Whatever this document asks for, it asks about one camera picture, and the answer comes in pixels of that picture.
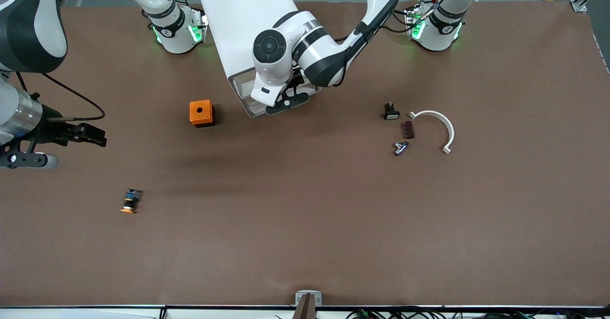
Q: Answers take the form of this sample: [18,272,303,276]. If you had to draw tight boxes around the white pull-out drawer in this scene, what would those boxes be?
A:
[235,71,318,119]

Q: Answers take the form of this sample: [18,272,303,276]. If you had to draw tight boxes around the orange push button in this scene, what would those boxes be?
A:
[120,188,143,214]

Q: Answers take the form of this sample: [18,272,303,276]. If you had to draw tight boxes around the orange button box with hole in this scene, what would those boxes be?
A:
[189,100,215,128]

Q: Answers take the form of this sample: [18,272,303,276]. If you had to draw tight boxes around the brown table cover sheet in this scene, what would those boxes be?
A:
[0,0,610,308]

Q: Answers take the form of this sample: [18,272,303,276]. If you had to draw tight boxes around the black left base cable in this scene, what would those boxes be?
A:
[381,2,422,34]

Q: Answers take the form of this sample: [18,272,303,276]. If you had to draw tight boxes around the white half-ring pipe clamp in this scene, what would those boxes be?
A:
[408,110,455,155]

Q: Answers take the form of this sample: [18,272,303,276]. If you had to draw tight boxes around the grey metal edge bracket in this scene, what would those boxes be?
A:
[295,290,323,319]

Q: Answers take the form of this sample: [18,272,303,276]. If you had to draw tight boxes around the cable bundle under table edge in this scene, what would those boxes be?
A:
[346,307,610,319]

